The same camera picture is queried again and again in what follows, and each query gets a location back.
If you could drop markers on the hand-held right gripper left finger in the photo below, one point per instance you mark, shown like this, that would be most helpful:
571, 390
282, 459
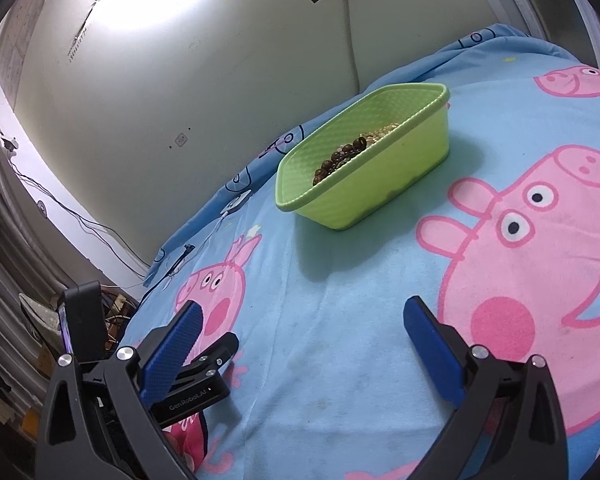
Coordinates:
172, 350

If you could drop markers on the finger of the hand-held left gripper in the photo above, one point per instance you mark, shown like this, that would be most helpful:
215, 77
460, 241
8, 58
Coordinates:
212, 355

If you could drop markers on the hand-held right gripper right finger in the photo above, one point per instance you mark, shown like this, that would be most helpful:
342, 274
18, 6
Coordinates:
430, 350

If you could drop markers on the green plastic basket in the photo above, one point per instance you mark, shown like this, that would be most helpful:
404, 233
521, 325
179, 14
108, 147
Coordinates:
380, 185

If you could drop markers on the cream cone-shaped cloth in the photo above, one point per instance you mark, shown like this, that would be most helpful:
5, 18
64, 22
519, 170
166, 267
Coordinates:
40, 312

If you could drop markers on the grey curtain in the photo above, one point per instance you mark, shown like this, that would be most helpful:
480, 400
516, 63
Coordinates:
5, 285

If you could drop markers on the printed blue blanket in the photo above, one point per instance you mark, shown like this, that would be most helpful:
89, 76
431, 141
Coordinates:
360, 285

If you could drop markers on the white power bank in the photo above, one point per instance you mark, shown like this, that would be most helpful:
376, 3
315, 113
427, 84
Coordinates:
236, 203

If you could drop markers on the white wall outlet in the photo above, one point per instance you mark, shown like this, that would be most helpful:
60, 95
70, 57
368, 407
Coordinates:
181, 139

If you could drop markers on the white wall paper sheet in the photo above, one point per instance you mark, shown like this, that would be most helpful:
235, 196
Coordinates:
22, 40

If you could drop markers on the white wall conduit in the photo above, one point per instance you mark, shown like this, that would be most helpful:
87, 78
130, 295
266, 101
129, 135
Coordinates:
351, 45

